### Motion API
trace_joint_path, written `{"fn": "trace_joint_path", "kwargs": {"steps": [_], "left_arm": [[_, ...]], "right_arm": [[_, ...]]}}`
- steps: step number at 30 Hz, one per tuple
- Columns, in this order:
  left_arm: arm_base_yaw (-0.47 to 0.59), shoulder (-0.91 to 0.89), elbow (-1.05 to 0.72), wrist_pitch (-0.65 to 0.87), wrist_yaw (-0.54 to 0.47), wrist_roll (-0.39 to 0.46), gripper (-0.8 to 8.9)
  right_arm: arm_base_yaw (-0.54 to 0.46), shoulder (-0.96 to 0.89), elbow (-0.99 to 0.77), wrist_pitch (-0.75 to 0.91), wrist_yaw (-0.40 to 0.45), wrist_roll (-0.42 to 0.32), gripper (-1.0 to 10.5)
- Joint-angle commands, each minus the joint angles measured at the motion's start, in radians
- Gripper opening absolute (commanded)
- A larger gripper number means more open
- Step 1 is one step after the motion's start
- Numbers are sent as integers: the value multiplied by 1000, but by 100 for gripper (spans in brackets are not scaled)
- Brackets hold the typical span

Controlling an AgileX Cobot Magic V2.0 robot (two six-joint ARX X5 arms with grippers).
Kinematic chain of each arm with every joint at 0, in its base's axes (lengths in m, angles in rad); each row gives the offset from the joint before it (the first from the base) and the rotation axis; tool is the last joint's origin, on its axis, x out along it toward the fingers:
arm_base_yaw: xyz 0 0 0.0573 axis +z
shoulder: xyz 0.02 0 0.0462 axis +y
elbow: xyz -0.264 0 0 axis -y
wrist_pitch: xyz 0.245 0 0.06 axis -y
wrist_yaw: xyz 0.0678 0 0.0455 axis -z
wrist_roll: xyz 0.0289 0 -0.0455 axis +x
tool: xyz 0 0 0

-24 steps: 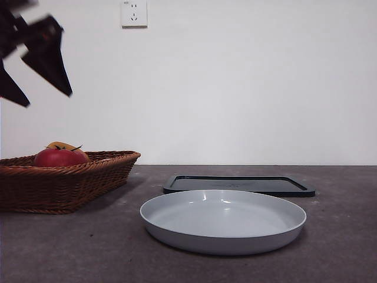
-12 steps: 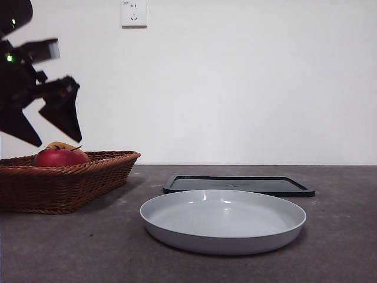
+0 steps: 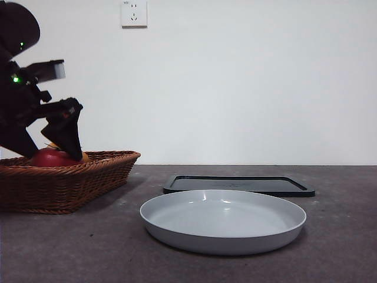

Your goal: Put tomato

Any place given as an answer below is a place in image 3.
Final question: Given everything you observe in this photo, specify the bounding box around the grey round plate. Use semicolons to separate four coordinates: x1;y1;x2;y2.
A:
140;189;307;256

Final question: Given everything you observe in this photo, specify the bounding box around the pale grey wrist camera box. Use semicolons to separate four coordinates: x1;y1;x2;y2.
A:
19;59;65;84

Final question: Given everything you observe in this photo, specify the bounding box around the brown wicker basket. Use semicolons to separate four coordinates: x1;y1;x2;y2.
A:
0;150;141;215

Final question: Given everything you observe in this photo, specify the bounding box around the white wall socket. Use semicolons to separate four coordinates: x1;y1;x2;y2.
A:
121;0;148;29

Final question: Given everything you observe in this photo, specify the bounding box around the black rectangular tray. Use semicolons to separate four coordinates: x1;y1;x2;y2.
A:
163;175;316;198

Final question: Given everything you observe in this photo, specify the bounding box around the red tomato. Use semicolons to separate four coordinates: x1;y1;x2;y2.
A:
29;147;78;167

